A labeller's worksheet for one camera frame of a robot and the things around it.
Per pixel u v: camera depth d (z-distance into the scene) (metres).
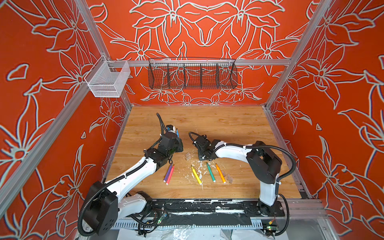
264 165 0.49
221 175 0.83
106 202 0.39
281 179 0.52
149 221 0.71
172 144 0.64
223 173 0.84
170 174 0.83
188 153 0.92
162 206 0.74
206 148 0.70
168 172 0.85
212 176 0.83
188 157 0.91
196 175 0.83
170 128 0.73
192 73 0.97
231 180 0.82
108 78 0.94
